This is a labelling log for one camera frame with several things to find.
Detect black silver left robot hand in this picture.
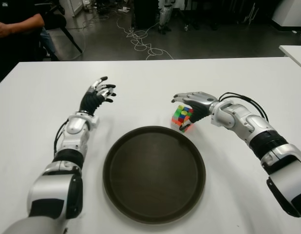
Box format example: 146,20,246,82
79,76,116,115

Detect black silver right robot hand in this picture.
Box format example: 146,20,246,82
170,91,218,130

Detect multicolour Rubik's cube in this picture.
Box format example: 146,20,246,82
170,104,194,134

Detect dark brown round plate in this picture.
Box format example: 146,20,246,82
102,125,207,224

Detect black chair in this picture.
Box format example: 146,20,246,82
42,4,83,61

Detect silver humanoid robot legs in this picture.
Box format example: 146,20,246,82
158,0,173,35

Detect white cupboard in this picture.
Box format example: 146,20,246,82
59,0,84,17

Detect silver metal stand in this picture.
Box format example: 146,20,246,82
242,1,260,25

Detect seated person in black shirt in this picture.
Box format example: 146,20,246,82
0,0,46,83

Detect white side table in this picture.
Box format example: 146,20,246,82
279,45,301,67

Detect white cabinet with black base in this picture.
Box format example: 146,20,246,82
271,0,301,27

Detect black left arm cable bundle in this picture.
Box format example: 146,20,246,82
54,119,70,156

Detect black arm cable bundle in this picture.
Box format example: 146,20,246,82
218,92,269,122
54,119,70,156

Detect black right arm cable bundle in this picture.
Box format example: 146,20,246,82
218,92,269,122

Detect white tangled floor cable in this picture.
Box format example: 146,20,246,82
116,17,174,61

